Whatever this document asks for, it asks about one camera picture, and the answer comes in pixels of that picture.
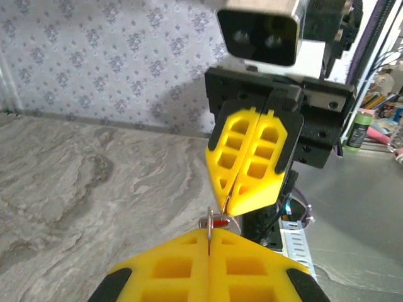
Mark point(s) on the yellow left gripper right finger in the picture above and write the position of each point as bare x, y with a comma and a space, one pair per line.
258, 270

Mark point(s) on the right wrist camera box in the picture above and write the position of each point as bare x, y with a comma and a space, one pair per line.
261, 34

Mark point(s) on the green capped bottle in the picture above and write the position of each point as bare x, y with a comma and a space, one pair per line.
359, 132

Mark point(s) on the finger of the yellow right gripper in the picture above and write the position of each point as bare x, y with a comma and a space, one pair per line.
267, 188
220, 176

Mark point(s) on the pink foam item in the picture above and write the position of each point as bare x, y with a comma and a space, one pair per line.
379, 133

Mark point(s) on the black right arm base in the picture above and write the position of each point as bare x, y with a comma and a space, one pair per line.
261, 223

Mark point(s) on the aluminium side rail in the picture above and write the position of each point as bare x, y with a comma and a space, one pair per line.
94, 122

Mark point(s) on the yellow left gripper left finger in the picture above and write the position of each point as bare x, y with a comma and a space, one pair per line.
157, 270

